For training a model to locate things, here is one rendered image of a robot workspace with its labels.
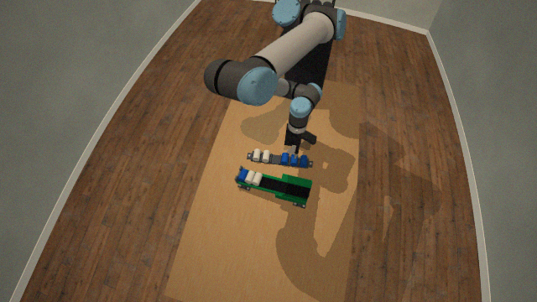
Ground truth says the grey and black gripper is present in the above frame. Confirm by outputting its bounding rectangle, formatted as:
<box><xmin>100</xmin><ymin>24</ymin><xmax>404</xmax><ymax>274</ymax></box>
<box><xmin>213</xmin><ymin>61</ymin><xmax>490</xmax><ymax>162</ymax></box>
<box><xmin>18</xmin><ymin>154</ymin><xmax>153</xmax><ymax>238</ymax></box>
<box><xmin>284</xmin><ymin>123</ymin><xmax>301</xmax><ymax>159</ymax></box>

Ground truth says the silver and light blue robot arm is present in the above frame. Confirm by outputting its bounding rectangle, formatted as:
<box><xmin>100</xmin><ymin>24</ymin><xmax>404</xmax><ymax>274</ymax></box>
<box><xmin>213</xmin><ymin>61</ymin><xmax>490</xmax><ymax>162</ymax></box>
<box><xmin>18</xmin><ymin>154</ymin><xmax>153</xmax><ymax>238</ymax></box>
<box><xmin>204</xmin><ymin>0</ymin><xmax>347</xmax><ymax>145</ymax></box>

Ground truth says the cream cylinder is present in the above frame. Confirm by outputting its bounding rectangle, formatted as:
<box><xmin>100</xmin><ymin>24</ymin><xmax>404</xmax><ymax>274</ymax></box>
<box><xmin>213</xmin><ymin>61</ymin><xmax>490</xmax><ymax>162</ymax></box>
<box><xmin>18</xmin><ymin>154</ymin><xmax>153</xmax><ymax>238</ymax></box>
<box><xmin>245</xmin><ymin>170</ymin><xmax>256</xmax><ymax>184</ymax></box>
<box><xmin>252</xmin><ymin>172</ymin><xmax>263</xmax><ymax>186</ymax></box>

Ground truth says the cream short plastic bar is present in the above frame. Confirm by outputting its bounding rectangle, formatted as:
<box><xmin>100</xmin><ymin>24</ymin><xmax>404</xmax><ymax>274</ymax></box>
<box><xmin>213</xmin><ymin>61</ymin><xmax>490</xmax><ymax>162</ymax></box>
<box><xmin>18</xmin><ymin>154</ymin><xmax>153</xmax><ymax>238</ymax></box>
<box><xmin>262</xmin><ymin>150</ymin><xmax>270</xmax><ymax>163</ymax></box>
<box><xmin>253</xmin><ymin>148</ymin><xmax>261</xmax><ymax>161</ymax></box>

